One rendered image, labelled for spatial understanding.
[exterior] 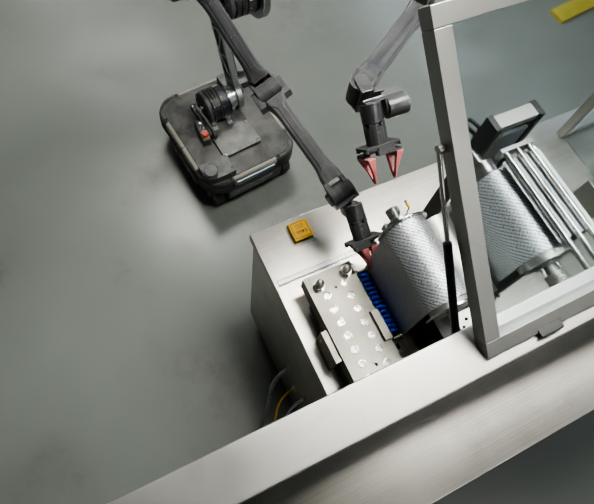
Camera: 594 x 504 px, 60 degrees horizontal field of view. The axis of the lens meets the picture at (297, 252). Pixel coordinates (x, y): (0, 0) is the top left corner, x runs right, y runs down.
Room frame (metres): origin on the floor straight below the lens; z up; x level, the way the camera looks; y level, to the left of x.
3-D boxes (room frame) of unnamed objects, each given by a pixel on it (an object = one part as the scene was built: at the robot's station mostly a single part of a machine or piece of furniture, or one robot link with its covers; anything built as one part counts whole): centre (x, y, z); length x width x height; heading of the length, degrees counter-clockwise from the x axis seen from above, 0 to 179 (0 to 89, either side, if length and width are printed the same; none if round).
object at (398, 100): (0.93, -0.11, 1.44); 0.12 x 0.12 x 0.09; 36
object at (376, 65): (1.12, -0.12, 1.45); 0.43 x 0.06 x 0.11; 161
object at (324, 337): (0.38, -0.16, 0.96); 0.10 x 0.03 x 0.11; 38
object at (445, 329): (0.59, -0.40, 1.00); 0.33 x 0.07 x 0.20; 38
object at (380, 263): (0.56, -0.29, 1.10); 0.23 x 0.01 x 0.18; 38
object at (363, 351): (0.45, -0.22, 1.00); 0.40 x 0.16 x 0.06; 38
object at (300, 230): (0.77, 0.01, 0.91); 0.07 x 0.07 x 0.02; 38
